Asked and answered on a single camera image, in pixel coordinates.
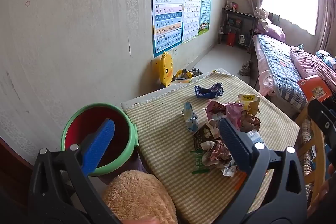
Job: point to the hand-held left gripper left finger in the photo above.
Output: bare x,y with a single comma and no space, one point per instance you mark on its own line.
101,142

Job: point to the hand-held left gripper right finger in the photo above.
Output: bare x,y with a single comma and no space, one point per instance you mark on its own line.
233,142

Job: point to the reddish white paper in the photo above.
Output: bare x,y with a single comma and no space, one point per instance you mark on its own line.
218,151

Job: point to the clear plastic wrapper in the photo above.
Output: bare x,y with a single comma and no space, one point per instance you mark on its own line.
253,136

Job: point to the brown wrapper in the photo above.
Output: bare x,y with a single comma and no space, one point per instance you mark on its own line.
250,121

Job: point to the silver wrapper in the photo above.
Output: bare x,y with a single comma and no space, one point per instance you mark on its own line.
229,170

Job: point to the dark brown packet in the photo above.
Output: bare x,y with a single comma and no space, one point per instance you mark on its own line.
202,136

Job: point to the green bucket red inside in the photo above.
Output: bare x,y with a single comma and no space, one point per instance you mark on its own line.
76,121

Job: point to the green wrapper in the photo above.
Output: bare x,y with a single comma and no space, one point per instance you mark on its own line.
199,161

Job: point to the maroon wrapper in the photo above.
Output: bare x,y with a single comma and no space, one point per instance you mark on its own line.
214,108

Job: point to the yellow wrapper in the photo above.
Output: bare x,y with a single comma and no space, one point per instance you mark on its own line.
248,99

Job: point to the light blue carton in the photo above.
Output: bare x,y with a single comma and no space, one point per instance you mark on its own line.
190,117

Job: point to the dark blue wrapper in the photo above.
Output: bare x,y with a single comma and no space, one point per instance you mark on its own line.
207,91

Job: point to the person's right hand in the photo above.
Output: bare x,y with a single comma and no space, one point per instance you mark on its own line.
325,191

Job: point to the person's left hand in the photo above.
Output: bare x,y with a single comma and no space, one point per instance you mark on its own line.
140,220

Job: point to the wooden chair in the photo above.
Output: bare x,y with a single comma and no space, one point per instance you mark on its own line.
317,140

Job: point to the orange box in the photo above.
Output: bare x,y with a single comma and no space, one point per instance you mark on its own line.
313,88

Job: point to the pink quilt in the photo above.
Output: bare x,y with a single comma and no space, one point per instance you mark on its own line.
309,64

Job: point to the blue patterned pillow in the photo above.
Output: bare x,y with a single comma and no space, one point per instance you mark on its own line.
328,57

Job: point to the green checked tablecloth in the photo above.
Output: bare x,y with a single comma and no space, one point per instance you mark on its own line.
162,129

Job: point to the tan plush toy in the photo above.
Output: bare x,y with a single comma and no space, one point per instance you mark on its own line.
136,195

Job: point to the bed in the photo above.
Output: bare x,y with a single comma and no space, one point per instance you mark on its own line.
278,69

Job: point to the plaid bedsheet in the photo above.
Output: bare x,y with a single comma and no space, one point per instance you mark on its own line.
278,69

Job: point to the white sneakers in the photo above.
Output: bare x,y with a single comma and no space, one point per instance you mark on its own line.
245,68

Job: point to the grey shoes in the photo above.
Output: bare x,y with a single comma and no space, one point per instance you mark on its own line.
196,71

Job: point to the dark wooden furniture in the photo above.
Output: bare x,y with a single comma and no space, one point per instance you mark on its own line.
13,176

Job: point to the yellow duck potty chair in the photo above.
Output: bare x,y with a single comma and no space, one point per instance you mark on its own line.
166,69

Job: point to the purple pillow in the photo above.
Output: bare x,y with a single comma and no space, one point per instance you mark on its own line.
271,29

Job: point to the red bin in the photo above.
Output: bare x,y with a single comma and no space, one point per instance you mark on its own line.
231,39

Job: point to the beige plush toy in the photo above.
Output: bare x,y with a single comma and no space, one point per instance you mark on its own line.
260,14

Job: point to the dark metal shelf rack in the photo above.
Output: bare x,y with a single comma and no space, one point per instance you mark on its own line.
237,12

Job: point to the teal wall poster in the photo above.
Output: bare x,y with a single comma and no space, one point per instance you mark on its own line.
205,11

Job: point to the white chart wall poster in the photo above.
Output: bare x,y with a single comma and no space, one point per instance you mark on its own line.
191,11

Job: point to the blue bordered wall poster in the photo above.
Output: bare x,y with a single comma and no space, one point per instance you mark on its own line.
166,16

